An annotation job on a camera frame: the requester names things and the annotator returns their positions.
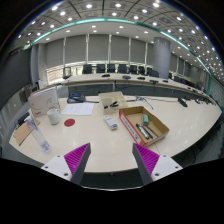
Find white ceramic mug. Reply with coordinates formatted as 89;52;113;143
46;107;62;126

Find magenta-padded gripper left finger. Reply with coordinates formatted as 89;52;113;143
41;142;92;185

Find thin black cable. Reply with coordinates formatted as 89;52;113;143
126;95;155;111

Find clear plastic water bottle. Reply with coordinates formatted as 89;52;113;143
23;114;52;153

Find white printed paper sheet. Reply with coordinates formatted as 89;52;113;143
61;102;95;117

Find round ceiling lights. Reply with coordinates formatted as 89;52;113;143
18;1;221;73

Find flat round red coaster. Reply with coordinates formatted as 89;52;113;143
63;118;76;128

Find old grey monitor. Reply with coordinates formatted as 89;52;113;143
19;87;33;103

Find black desk telephone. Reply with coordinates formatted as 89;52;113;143
66;92;87;104

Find black box-shaped device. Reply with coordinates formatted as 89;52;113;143
18;113;31;127

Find white paper ream box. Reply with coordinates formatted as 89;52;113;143
27;85;61;118

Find flat brown cardboard piece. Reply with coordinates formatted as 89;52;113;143
12;118;42;147

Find small beige open box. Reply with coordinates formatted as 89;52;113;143
97;90;129;115

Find black marker pen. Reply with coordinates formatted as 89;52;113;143
135;123;151;140
145;124;160;138

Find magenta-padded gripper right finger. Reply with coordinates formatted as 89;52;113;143
132;143;183;185

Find white rectangular remote control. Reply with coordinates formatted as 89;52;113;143
103;114;119;131

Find black desk microphone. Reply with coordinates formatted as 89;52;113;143
177;97;189;108

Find cardboard box with red label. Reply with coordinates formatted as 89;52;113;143
118;105;170;148

